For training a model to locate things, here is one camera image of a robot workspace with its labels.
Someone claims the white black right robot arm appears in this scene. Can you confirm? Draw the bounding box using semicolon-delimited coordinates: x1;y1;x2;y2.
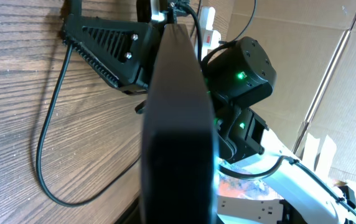
62;1;356;223

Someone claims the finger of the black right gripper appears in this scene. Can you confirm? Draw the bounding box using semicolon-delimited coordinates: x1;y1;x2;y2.
62;14;153;95

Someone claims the white power strip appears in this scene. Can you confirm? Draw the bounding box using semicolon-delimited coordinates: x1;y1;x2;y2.
199;6;222;59

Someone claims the black charging cable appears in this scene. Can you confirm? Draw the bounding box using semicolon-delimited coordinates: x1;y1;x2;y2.
35;43;143;208

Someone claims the Samsung Galaxy smartphone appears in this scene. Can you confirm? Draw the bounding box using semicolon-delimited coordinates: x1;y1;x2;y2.
141;24;218;223

